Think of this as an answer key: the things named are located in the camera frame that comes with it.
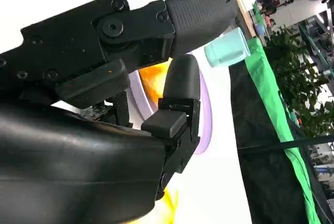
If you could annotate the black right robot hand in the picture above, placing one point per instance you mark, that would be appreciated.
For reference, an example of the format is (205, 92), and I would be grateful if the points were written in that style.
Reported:
(65, 161)

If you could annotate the orange and white bread roll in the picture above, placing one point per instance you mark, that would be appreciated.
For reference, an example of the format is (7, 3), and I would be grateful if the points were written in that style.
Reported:
(154, 77)

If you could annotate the lilac plate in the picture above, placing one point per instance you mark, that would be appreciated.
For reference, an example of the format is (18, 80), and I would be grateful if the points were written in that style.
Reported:
(141, 98)

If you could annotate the black cloth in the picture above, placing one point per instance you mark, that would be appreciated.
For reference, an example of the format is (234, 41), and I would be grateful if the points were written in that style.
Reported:
(261, 177)

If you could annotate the pale green mug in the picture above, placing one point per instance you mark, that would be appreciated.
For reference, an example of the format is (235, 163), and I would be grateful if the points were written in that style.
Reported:
(227, 47)

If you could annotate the green cloth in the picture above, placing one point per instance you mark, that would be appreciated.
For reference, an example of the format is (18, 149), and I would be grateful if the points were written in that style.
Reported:
(261, 62)

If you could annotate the wooden desk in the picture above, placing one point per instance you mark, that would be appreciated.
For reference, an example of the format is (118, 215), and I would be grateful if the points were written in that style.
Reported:
(241, 7)

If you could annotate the green leafy plants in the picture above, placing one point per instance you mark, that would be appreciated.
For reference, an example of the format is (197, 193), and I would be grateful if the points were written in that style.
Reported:
(295, 72)

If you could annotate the person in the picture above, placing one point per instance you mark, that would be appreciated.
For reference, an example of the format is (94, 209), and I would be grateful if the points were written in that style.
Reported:
(268, 7)
(271, 23)

